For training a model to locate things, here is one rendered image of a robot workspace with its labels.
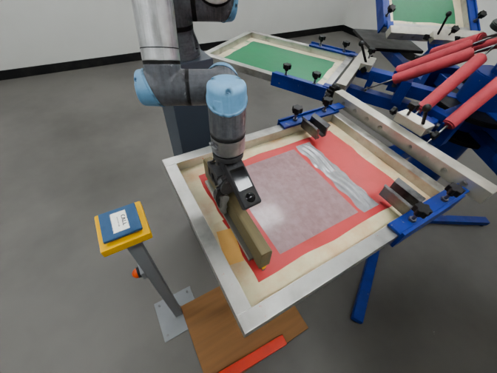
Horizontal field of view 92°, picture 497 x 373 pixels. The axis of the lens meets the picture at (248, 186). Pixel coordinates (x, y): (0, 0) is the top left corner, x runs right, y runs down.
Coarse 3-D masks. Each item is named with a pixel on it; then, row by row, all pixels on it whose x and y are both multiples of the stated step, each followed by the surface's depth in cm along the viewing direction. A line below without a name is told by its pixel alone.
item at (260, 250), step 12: (204, 168) 76; (228, 204) 64; (240, 216) 60; (240, 228) 61; (252, 228) 58; (252, 240) 56; (264, 240) 56; (252, 252) 59; (264, 252) 54; (264, 264) 58
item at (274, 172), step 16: (288, 144) 96; (320, 144) 97; (336, 144) 97; (256, 160) 89; (272, 160) 89; (288, 160) 90; (304, 160) 90; (336, 160) 91; (352, 160) 91; (256, 176) 83; (272, 176) 84; (288, 176) 84; (304, 176) 84; (320, 176) 85; (208, 192) 77; (272, 192) 79
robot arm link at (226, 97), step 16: (224, 80) 43; (240, 80) 43; (208, 96) 43; (224, 96) 41; (240, 96) 42; (208, 112) 46; (224, 112) 43; (240, 112) 44; (224, 128) 46; (240, 128) 47
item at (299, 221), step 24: (360, 168) 89; (288, 192) 79; (312, 192) 79; (336, 192) 80; (264, 216) 72; (288, 216) 73; (312, 216) 73; (336, 216) 74; (360, 216) 74; (288, 240) 67; (312, 240) 68
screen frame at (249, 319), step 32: (288, 128) 97; (352, 128) 99; (192, 160) 83; (384, 160) 91; (192, 224) 65; (224, 256) 59; (352, 256) 61; (224, 288) 54; (288, 288) 55; (320, 288) 59; (256, 320) 50
